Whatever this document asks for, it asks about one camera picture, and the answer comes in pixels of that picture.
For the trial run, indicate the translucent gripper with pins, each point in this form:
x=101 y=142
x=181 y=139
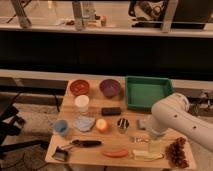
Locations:
x=155 y=146

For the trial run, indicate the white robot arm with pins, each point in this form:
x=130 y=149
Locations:
x=172 y=112

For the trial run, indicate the purple bowl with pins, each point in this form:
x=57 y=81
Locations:
x=110 y=88

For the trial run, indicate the red bowl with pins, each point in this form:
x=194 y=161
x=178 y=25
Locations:
x=79 y=87

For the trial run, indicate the dark red grape bunch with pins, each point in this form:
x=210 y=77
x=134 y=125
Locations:
x=175 y=153

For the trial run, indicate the blue sponge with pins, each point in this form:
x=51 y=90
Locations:
x=142 y=124

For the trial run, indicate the orange carrot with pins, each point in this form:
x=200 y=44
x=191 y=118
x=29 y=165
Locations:
x=116 y=153

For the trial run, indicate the green plastic tray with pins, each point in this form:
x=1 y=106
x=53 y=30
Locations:
x=142 y=92

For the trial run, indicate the orange peach fruit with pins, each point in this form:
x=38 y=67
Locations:
x=102 y=126

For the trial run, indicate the black rectangular block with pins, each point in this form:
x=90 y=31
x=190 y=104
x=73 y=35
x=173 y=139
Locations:
x=111 y=111

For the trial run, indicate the blue-grey crumpled cloth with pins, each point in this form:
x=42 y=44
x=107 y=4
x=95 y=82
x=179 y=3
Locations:
x=84 y=123

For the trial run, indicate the white cup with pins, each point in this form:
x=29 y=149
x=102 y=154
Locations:
x=82 y=103

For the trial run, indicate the small metal grater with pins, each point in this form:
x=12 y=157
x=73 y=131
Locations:
x=60 y=155

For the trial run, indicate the blue plastic cup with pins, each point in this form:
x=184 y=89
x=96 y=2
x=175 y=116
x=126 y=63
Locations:
x=61 y=127

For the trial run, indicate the black office chair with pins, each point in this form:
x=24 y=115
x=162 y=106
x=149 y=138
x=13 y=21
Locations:
x=8 y=118

